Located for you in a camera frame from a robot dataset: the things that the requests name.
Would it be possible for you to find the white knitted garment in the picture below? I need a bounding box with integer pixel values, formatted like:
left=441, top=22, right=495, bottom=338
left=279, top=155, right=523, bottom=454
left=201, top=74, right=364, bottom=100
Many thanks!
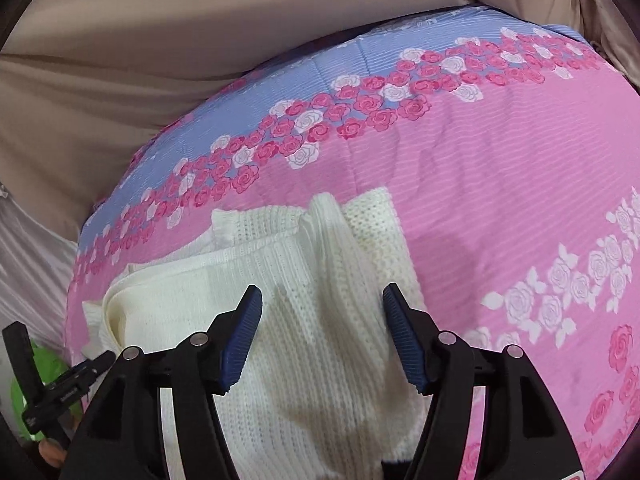
left=82, top=188, right=428, bottom=479

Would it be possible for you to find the person's left hand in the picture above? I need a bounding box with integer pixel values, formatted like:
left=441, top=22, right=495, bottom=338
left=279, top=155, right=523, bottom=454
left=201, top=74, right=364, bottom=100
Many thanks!
left=38, top=438, right=67, bottom=469

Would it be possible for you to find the green plush toy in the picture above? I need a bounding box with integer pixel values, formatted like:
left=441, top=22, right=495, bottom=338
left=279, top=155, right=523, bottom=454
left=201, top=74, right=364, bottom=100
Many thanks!
left=10, top=341, right=84, bottom=450

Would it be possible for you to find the grey striped curtain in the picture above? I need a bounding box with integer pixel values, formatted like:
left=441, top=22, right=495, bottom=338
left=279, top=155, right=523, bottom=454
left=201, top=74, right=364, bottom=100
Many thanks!
left=0, top=190, right=77, bottom=354

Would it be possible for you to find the pink floral quilt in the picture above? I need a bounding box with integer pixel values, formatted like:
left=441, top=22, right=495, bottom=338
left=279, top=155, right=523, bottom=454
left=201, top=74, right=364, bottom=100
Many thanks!
left=65, top=6, right=639, bottom=479

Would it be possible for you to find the beige bed sheet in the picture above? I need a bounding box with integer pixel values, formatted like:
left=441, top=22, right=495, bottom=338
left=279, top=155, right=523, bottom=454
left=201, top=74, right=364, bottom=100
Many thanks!
left=1, top=0, right=639, bottom=240

